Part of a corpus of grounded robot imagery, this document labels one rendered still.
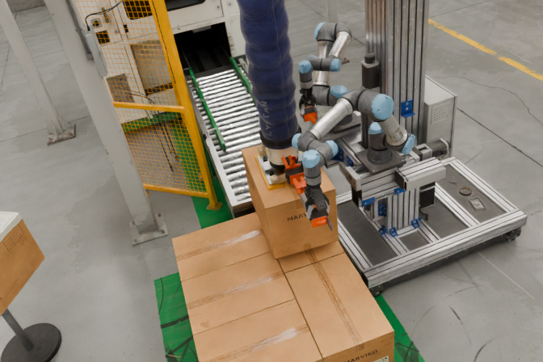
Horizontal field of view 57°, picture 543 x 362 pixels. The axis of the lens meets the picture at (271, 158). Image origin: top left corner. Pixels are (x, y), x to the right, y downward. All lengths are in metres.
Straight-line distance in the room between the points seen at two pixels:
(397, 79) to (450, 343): 1.64
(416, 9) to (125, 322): 2.79
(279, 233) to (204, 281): 0.60
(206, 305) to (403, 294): 1.38
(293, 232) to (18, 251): 1.68
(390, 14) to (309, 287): 1.56
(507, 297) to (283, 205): 1.71
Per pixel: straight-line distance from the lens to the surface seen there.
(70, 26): 3.49
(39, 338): 4.01
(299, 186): 2.54
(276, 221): 2.74
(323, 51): 3.31
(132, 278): 4.08
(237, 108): 4.65
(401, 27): 2.85
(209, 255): 3.24
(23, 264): 3.46
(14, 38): 5.80
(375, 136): 2.85
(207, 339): 2.85
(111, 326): 3.85
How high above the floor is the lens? 2.83
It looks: 36 degrees down
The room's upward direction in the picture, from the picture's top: 10 degrees counter-clockwise
